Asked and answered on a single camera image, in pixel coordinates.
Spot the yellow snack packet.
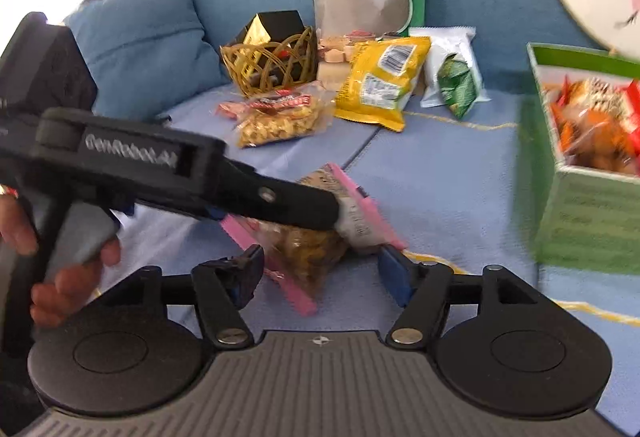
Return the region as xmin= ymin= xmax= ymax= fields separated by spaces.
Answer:
xmin=334 ymin=37 xmax=432 ymax=132

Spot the red snack packet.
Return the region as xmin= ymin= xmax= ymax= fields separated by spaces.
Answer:
xmin=620 ymin=79 xmax=640 ymax=142

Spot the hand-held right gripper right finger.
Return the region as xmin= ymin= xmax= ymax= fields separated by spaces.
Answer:
xmin=377 ymin=247 xmax=546 ymax=350

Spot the light blue blanket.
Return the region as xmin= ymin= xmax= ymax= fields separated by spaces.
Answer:
xmin=90 ymin=82 xmax=640 ymax=433

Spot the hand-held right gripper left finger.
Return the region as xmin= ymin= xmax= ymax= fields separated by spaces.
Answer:
xmin=95 ymin=244 xmax=266 ymax=350

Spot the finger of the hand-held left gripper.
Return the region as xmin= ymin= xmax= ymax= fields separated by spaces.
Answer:
xmin=200 ymin=157 xmax=343 ymax=233

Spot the black and gold box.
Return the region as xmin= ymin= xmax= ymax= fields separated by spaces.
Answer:
xmin=235 ymin=10 xmax=307 ymax=50

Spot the pink-edged clear nut bag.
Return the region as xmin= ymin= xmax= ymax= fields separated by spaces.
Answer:
xmin=220 ymin=162 xmax=408 ymax=315

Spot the golden wicker basket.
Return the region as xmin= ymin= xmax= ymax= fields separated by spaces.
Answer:
xmin=220 ymin=27 xmax=318 ymax=98

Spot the white and green snack packet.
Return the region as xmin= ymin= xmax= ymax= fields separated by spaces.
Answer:
xmin=409 ymin=27 xmax=492 ymax=120

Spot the person's left hand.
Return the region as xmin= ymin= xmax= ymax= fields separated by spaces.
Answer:
xmin=0 ymin=187 xmax=123 ymax=330

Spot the red sausage stick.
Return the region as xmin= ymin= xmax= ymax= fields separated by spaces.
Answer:
xmin=216 ymin=99 xmax=256 ymax=118

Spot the blue cushion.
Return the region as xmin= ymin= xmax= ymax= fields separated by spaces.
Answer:
xmin=62 ymin=0 xmax=226 ymax=122

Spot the orange snack packet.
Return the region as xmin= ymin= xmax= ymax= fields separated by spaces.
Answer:
xmin=552 ymin=107 xmax=636 ymax=172

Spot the green cardboard box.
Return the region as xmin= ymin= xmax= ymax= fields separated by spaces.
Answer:
xmin=515 ymin=43 xmax=640 ymax=275

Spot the clear red-label yellow snack bag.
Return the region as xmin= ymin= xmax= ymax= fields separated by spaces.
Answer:
xmin=235 ymin=87 xmax=336 ymax=148

